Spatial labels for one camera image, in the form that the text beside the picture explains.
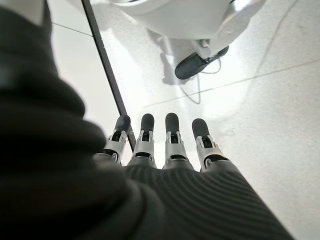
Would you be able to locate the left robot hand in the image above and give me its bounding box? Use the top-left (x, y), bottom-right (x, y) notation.
top-left (0, 0), bottom-right (295, 240)

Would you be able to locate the thin grey floor cable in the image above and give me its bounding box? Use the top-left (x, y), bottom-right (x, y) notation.
top-left (179, 56), bottom-right (223, 105)

